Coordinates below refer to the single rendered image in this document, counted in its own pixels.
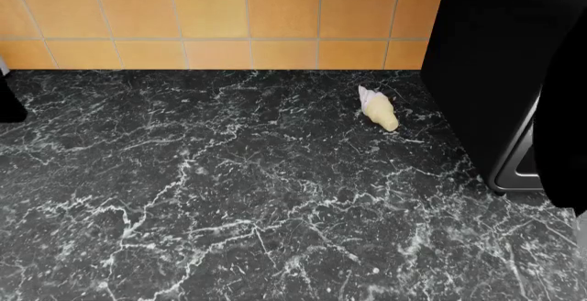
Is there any black toaster oven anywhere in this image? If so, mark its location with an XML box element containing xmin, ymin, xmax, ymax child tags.
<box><xmin>420</xmin><ymin>0</ymin><xmax>587</xmax><ymax>197</ymax></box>

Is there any black appliance with white edge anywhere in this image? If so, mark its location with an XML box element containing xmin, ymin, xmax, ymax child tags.
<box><xmin>0</xmin><ymin>51</ymin><xmax>28</xmax><ymax>124</ymax></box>

